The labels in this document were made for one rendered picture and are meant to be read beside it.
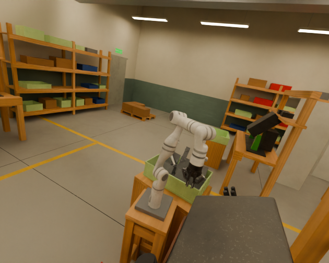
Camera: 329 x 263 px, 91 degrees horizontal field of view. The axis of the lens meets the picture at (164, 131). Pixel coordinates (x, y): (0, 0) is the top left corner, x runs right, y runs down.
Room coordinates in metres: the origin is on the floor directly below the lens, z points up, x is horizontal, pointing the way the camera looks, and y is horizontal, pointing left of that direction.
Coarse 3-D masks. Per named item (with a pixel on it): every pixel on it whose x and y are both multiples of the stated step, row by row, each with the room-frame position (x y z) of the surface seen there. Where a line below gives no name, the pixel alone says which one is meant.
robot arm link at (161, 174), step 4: (160, 168) 0.99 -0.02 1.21; (156, 172) 0.97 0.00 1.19; (160, 172) 0.96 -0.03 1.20; (164, 172) 0.96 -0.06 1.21; (168, 172) 0.99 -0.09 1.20; (156, 176) 0.96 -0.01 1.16; (160, 176) 0.94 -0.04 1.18; (164, 176) 0.95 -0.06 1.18; (168, 176) 0.99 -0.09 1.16; (156, 180) 1.02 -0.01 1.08; (160, 180) 0.94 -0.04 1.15; (164, 180) 0.96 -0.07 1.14; (152, 184) 0.98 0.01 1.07; (156, 184) 0.95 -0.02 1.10; (160, 184) 0.94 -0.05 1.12; (164, 184) 0.97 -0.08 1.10; (156, 188) 0.95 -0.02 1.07; (160, 188) 0.95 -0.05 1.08
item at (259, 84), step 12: (240, 84) 6.51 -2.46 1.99; (252, 84) 6.44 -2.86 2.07; (264, 84) 6.28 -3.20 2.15; (276, 84) 6.15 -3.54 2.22; (276, 96) 6.05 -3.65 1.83; (324, 96) 5.61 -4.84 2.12; (228, 108) 6.56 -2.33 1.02; (264, 108) 6.08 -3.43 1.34; (276, 108) 5.99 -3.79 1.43; (288, 108) 5.91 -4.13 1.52; (252, 120) 6.17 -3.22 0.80
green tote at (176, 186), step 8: (152, 160) 1.57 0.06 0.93; (152, 168) 1.41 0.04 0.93; (152, 176) 1.40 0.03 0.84; (208, 176) 1.42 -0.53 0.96; (168, 184) 1.31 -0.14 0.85; (176, 184) 1.26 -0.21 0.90; (184, 184) 1.23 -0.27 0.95; (208, 184) 1.49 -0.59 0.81; (176, 192) 1.26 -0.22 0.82; (184, 192) 1.22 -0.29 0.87; (192, 192) 1.19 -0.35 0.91; (200, 192) 1.20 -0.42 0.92; (192, 200) 1.18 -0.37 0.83
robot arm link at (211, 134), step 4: (192, 124) 0.82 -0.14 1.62; (196, 124) 0.81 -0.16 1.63; (200, 124) 0.82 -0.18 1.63; (204, 124) 0.82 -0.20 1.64; (192, 128) 0.81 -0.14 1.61; (208, 128) 0.74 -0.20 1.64; (212, 128) 0.75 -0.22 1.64; (192, 132) 0.81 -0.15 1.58; (208, 132) 0.73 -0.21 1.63; (212, 132) 0.74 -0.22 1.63; (208, 136) 0.73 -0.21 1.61; (212, 136) 0.74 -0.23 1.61
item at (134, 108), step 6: (126, 102) 6.47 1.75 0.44; (132, 102) 6.70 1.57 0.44; (138, 102) 6.96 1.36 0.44; (126, 108) 6.25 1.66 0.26; (132, 108) 6.10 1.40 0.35; (138, 108) 5.97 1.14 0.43; (144, 108) 6.09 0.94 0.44; (126, 114) 6.21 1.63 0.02; (132, 114) 6.08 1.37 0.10; (138, 114) 5.95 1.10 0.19; (144, 114) 5.85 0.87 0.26; (150, 114) 6.54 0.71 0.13; (144, 120) 5.86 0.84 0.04
